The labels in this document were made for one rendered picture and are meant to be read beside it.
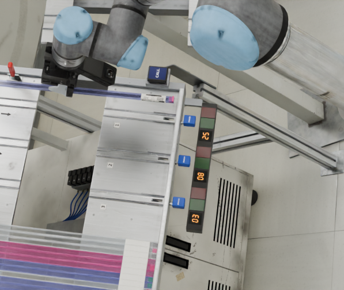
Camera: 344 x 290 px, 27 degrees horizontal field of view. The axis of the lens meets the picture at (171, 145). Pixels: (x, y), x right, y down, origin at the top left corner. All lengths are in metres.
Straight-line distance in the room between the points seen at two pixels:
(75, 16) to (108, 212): 0.55
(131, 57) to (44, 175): 1.08
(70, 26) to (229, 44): 0.44
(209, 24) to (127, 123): 0.78
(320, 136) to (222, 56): 1.34
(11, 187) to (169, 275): 0.60
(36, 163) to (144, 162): 0.80
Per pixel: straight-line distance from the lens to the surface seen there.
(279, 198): 2.52
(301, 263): 2.39
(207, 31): 1.13
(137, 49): 1.48
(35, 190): 2.51
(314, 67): 1.26
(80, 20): 1.47
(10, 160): 1.89
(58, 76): 1.65
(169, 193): 1.78
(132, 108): 1.89
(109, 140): 1.86
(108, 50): 1.48
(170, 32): 2.03
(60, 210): 2.34
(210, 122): 1.87
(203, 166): 1.83
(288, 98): 2.36
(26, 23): 4.10
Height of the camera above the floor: 1.86
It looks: 38 degrees down
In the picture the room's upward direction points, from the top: 66 degrees counter-clockwise
